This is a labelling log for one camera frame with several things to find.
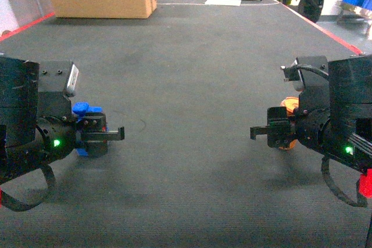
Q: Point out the white paper sheet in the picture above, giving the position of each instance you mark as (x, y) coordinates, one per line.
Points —
(223, 2)

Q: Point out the blue square plastic part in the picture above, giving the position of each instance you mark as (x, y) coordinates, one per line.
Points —
(90, 119)

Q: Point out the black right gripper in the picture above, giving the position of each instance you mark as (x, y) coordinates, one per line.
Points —
(309, 121)

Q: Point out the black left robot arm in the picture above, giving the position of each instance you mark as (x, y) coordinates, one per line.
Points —
(19, 98)

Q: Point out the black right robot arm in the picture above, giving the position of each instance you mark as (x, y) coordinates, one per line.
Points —
(333, 116)

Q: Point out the orange round cap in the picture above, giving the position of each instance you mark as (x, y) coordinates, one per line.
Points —
(290, 103)

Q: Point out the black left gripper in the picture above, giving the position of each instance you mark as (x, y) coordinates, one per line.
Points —
(56, 123)

